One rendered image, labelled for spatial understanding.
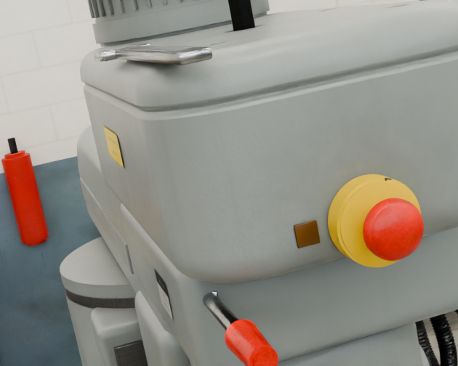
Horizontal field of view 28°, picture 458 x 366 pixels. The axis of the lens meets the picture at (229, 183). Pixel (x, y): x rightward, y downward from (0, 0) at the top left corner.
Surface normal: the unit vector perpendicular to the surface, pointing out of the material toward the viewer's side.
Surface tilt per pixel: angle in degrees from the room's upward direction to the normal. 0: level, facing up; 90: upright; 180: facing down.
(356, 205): 90
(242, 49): 27
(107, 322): 0
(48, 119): 90
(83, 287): 90
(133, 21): 90
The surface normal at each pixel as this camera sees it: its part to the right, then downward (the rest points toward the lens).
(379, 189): 0.26, 0.15
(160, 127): -0.72, 0.28
